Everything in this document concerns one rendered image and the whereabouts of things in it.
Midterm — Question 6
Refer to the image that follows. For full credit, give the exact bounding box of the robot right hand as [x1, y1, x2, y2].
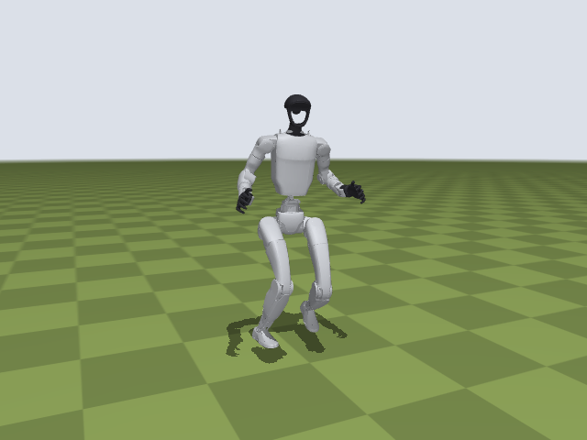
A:
[236, 188, 253, 214]

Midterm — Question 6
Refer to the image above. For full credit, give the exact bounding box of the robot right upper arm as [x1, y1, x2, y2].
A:
[244, 136, 277, 185]

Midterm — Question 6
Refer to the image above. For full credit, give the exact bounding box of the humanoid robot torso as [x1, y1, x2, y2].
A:
[271, 129, 317, 235]

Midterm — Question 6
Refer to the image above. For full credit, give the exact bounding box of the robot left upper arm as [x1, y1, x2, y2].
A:
[316, 137, 333, 184]

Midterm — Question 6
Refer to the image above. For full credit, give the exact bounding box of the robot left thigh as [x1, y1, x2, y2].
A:
[303, 216, 332, 300]

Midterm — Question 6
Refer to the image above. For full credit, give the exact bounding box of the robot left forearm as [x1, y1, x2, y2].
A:
[327, 170, 346, 197]

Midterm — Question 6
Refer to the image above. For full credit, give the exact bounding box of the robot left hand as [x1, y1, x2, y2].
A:
[339, 181, 366, 204]

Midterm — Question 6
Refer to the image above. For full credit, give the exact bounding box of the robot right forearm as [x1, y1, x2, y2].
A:
[237, 170, 254, 205]

